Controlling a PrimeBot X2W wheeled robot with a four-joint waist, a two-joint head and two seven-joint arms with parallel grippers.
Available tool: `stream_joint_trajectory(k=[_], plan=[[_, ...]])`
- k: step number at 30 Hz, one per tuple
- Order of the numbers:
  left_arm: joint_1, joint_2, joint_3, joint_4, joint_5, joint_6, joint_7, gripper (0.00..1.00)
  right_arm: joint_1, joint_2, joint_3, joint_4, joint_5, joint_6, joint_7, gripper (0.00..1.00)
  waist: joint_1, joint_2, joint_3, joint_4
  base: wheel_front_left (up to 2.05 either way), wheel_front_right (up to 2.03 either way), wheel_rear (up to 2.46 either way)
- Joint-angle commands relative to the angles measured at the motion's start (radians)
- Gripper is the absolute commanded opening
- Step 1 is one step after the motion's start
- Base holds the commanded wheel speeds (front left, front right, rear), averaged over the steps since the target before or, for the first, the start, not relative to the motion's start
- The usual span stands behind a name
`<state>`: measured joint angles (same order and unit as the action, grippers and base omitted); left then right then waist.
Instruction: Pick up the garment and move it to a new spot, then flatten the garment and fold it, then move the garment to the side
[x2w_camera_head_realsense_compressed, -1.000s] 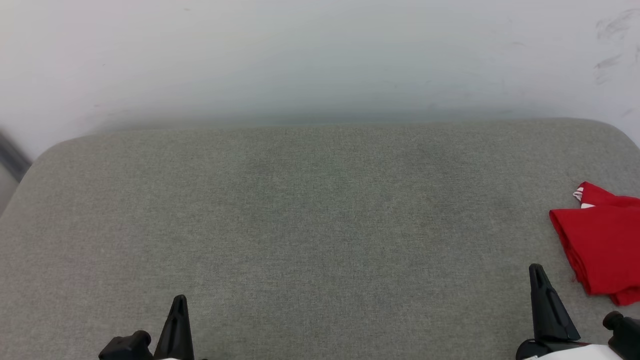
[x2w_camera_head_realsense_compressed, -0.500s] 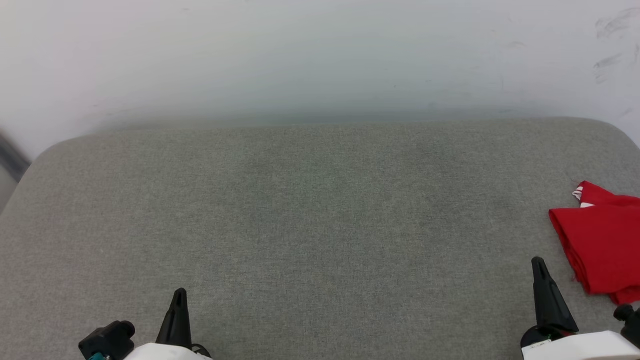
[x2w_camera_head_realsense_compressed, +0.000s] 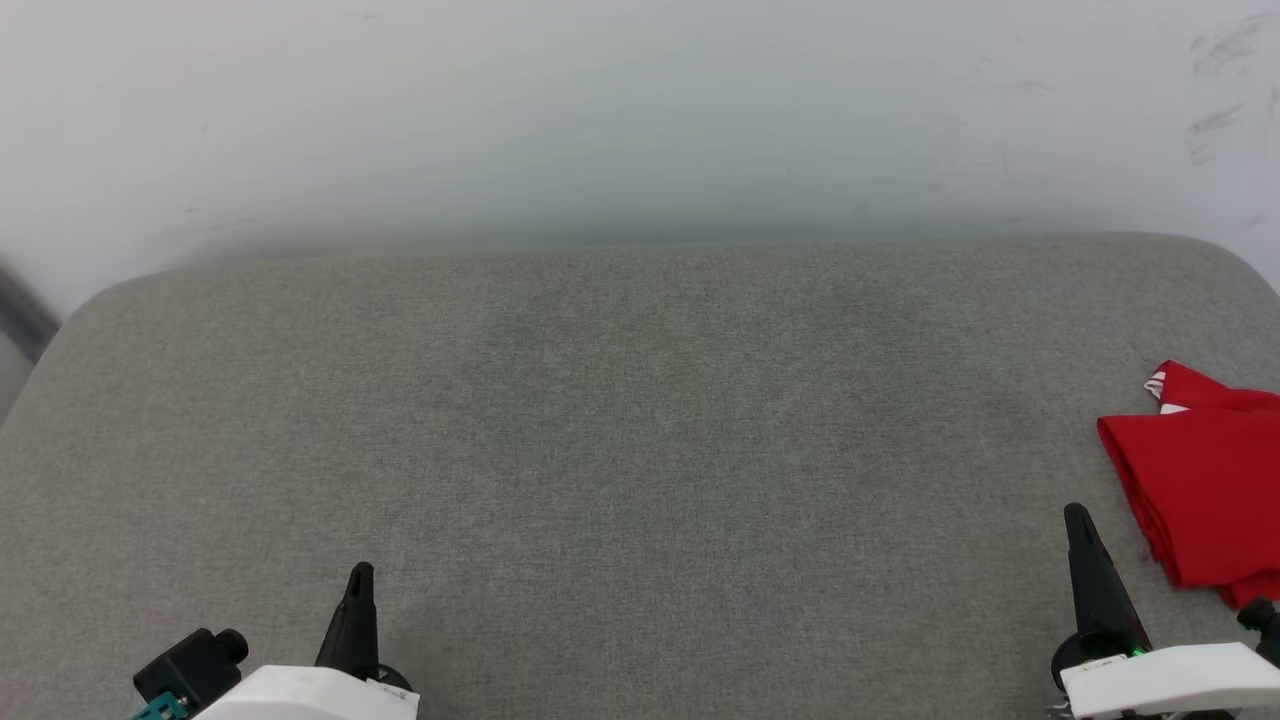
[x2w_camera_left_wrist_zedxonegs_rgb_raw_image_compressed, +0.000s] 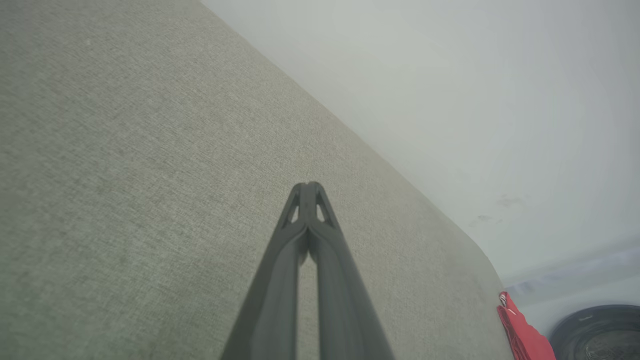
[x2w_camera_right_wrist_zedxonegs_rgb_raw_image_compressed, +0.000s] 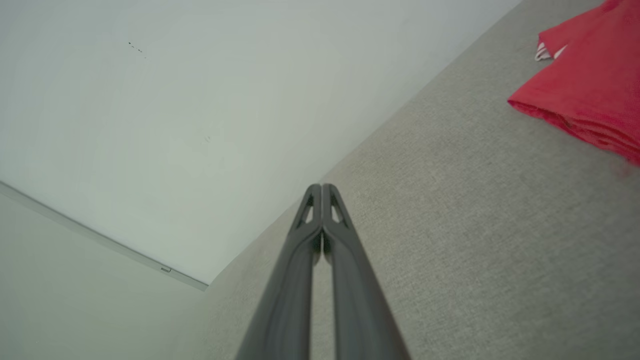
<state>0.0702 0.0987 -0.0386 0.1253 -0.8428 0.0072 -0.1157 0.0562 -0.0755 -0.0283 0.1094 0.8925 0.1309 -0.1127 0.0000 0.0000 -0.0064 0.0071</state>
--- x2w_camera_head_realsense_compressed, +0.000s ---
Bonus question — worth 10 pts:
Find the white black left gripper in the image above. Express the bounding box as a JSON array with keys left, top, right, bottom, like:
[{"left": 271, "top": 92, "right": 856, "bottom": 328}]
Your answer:
[{"left": 195, "top": 562, "right": 421, "bottom": 720}]

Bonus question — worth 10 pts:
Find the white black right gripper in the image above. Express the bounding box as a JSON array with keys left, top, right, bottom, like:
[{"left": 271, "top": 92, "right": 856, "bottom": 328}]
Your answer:
[{"left": 1050, "top": 503, "right": 1280, "bottom": 720}]

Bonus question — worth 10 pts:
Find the grey fabric sofa seat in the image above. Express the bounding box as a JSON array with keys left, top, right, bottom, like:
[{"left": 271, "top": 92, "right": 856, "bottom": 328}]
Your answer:
[{"left": 0, "top": 232, "right": 1280, "bottom": 720}]

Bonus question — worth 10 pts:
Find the red white basketball jersey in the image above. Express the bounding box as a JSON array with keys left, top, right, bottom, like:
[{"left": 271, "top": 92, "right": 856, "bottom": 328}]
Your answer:
[{"left": 1097, "top": 360, "right": 1280, "bottom": 611}]

